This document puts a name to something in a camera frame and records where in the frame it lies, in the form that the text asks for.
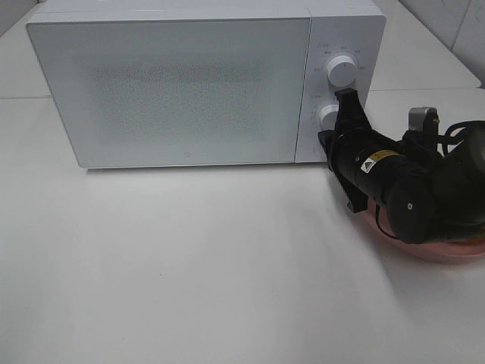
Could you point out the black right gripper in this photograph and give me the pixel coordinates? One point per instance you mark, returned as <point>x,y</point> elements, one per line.
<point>365,163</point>

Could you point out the round white door button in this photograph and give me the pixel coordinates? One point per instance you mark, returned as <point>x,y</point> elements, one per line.
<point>319,152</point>

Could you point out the white microwave knob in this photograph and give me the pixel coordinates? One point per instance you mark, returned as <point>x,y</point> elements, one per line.
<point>341,70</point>
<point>327,117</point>

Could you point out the pink round plate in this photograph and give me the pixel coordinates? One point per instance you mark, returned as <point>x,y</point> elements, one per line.
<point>461,252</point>

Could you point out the white microwave door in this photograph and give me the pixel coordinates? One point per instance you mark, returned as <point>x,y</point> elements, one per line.
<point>147,94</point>

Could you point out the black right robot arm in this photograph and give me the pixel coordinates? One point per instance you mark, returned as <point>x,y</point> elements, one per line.
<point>430,185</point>

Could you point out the white microwave oven body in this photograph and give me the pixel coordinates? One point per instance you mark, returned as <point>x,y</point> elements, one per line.
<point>352,28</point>

